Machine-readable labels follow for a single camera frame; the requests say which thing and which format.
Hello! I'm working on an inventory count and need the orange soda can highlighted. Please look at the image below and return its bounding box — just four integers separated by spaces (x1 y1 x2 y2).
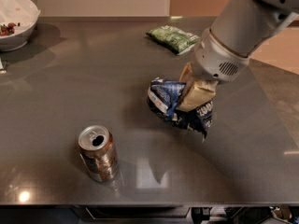
78 125 119 182

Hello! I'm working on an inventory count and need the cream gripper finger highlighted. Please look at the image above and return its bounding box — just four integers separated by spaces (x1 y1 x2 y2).
179 63 193 82
177 77 218 112

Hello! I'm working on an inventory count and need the blue chip bag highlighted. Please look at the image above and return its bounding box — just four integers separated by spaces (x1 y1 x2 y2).
147 77 213 140

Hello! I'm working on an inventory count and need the white bowl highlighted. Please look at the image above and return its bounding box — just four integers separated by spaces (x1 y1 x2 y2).
0 0 40 51

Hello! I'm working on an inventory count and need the green chip bag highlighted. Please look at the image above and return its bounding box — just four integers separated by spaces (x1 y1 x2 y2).
146 25 200 55

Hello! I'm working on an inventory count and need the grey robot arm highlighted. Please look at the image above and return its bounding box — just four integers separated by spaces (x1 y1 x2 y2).
177 0 299 112

